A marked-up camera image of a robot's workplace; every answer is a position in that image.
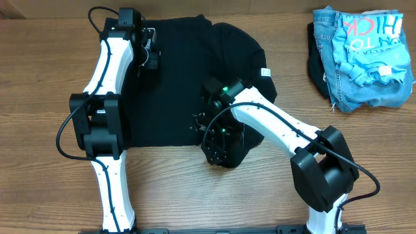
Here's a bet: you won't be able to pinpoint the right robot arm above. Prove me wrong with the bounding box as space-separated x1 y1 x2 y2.
194 78 367 233

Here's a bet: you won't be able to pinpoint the light blue printed t-shirt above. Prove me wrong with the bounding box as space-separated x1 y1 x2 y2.
332 13 411 86

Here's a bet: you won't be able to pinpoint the blue denim jeans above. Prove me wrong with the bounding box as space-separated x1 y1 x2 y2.
313 6 415 112

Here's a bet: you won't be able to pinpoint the black folded garment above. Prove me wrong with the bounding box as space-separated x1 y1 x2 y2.
307 22 330 99

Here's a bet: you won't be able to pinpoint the black t-shirt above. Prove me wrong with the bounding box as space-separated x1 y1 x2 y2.
122 15 277 149

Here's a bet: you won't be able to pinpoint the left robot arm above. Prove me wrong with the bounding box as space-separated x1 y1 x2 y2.
67 8 161 233

